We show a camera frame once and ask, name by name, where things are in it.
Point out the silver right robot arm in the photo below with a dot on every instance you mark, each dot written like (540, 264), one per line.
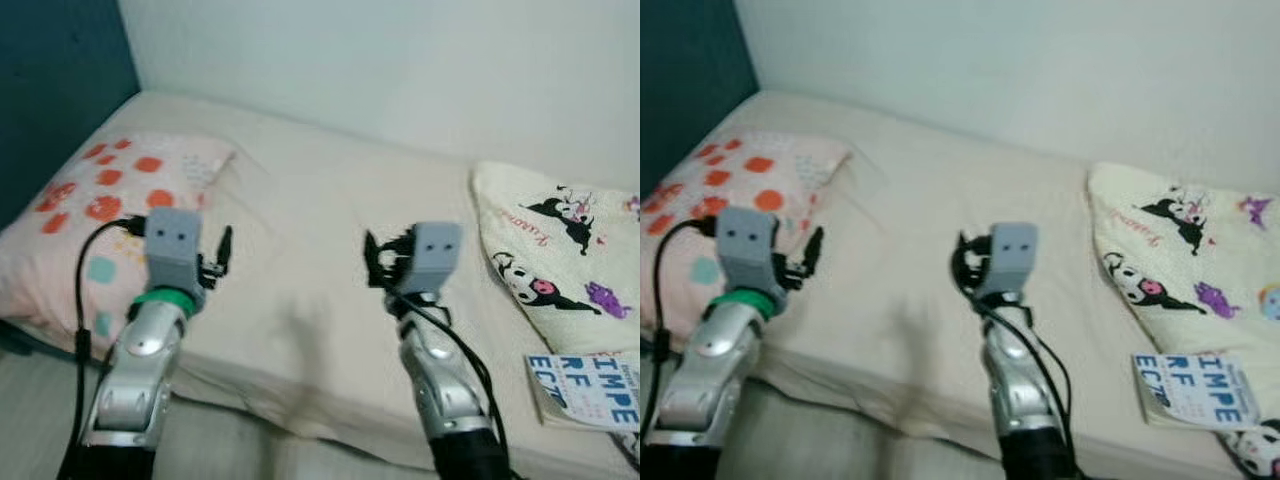
(440, 380)
(1010, 380)

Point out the white book with blue letters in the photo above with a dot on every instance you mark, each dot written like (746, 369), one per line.
(1200, 390)
(590, 390)

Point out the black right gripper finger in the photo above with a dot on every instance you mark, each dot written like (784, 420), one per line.
(963, 258)
(373, 258)

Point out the pink pillow with orange spots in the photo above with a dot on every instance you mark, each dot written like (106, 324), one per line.
(120, 180)
(740, 170)

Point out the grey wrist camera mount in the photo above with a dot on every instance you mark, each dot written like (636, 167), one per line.
(435, 250)
(745, 245)
(1012, 250)
(172, 245)

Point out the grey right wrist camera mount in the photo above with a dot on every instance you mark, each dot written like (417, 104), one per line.
(435, 250)
(1012, 250)

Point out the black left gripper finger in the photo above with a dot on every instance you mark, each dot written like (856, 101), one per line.
(815, 248)
(226, 248)

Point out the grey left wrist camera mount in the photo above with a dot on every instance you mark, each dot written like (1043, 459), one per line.
(172, 245)
(745, 245)

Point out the cream cartoon print blanket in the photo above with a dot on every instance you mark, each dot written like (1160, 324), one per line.
(1210, 270)
(575, 330)

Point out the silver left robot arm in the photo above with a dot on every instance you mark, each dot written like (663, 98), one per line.
(715, 380)
(140, 370)

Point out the dark teal headboard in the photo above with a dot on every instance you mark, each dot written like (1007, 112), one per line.
(690, 80)
(50, 80)

